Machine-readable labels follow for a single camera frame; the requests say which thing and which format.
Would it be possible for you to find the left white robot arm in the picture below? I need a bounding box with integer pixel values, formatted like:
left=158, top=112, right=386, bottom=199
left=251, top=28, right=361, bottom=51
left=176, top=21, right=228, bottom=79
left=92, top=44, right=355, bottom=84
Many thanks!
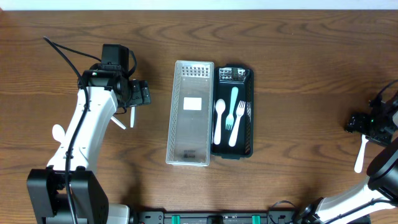
left=27, top=85, right=135, bottom=223

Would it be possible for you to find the pale green plastic fork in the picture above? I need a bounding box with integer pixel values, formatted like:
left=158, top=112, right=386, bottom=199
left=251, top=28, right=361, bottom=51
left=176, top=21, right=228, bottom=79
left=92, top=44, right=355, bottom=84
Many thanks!
left=225, top=86, right=239, bottom=131

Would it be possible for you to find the black plastic basket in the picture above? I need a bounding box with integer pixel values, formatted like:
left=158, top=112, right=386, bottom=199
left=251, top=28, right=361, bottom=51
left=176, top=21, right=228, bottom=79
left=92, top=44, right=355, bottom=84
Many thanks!
left=210, top=64, right=254, bottom=159

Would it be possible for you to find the clear plastic basket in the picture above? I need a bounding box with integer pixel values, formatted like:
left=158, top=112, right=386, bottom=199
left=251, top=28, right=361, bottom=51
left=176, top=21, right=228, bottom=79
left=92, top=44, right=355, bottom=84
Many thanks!
left=165, top=60, right=214, bottom=167

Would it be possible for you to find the white plastic fork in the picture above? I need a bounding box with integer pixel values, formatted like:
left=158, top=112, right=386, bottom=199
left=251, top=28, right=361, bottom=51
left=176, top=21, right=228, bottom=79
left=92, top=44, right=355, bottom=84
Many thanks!
left=354, top=134, right=369, bottom=174
left=228, top=101, right=246, bottom=147

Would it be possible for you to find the white spoon crossing handle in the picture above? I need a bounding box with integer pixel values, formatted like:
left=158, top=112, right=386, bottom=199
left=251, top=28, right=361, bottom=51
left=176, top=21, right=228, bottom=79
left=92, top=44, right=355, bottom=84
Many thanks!
left=111, top=116, right=126, bottom=129

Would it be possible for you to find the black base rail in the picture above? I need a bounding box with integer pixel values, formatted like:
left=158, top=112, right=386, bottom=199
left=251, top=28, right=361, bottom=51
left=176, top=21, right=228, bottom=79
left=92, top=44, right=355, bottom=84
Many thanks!
left=128, top=201, right=297, bottom=224

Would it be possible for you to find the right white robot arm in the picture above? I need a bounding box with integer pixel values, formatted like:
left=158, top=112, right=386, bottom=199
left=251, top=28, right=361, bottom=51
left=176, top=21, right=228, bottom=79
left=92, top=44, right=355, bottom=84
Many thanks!
left=295, top=104, right=397, bottom=223

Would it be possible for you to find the translucent white spoon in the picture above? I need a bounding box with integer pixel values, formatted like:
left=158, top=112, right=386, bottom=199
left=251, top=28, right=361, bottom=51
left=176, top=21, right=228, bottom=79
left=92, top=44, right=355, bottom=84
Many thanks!
left=130, top=107, right=136, bottom=128

